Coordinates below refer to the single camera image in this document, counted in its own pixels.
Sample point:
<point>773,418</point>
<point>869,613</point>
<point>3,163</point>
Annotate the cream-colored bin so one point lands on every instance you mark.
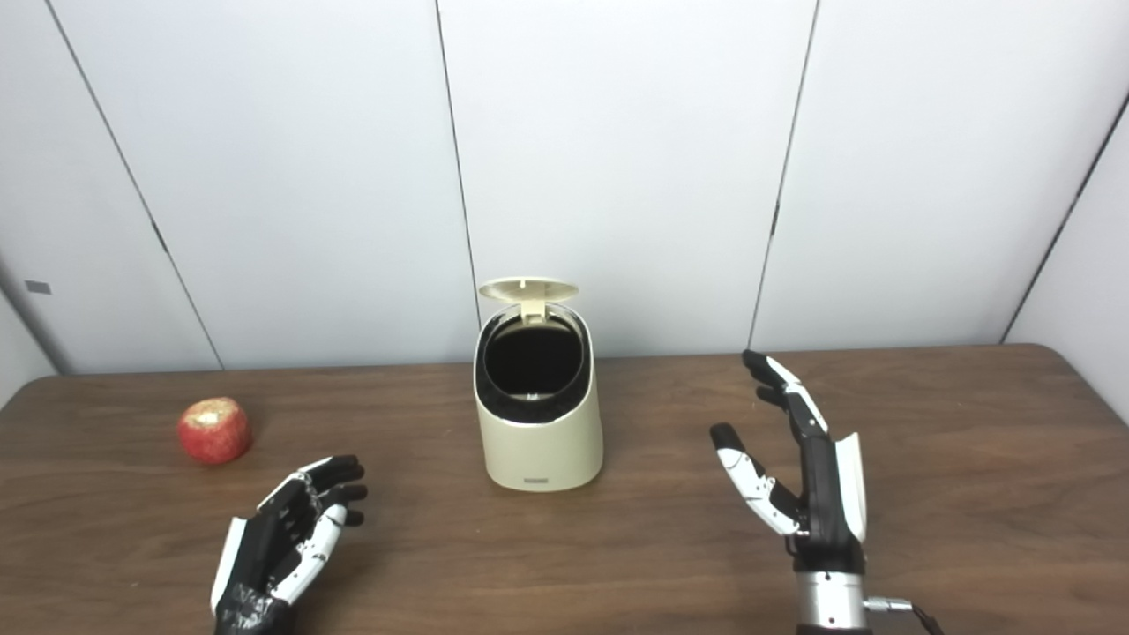
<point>542,445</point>

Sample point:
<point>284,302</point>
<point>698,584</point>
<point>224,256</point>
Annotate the red apple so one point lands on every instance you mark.
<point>214,432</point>

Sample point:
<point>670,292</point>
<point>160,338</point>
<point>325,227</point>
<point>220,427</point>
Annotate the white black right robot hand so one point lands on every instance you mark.
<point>825,494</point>

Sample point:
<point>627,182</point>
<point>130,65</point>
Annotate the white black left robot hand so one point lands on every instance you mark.
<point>265,547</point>

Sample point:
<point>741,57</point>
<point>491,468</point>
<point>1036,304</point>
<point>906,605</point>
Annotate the round cream bin lid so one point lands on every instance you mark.
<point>527,291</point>

